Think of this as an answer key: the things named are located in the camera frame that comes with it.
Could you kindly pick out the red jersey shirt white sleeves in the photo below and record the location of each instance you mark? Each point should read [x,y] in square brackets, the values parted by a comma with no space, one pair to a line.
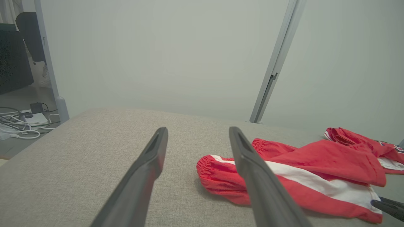
[353,138]

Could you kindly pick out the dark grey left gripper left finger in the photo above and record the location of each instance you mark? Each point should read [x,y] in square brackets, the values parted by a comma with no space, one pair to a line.
[135,195]

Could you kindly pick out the black power adapter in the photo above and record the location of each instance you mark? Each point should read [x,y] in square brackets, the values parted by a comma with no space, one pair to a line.
[36,107]

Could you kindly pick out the red shorts white stripe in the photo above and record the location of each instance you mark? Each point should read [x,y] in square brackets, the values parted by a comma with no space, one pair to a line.
[315,157]

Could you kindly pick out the black chair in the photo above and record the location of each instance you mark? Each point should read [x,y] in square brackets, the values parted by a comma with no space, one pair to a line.
[30,34]

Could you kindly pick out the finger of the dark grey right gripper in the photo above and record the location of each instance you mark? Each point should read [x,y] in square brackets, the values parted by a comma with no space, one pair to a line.
[391,208]

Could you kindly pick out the white power strip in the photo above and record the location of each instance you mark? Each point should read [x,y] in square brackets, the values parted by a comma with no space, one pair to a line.
[38,118]

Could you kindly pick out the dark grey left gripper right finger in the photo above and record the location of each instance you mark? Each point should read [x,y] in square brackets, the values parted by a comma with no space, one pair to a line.
[268,201]

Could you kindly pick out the grey partition edge frame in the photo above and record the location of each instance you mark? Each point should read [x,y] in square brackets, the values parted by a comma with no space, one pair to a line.
[47,56]

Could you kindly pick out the light curtain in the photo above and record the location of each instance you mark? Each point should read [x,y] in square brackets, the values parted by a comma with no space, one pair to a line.
[9,11]

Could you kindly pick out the grey partition post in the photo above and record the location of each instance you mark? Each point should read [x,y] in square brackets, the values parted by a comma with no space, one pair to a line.
[277,56]

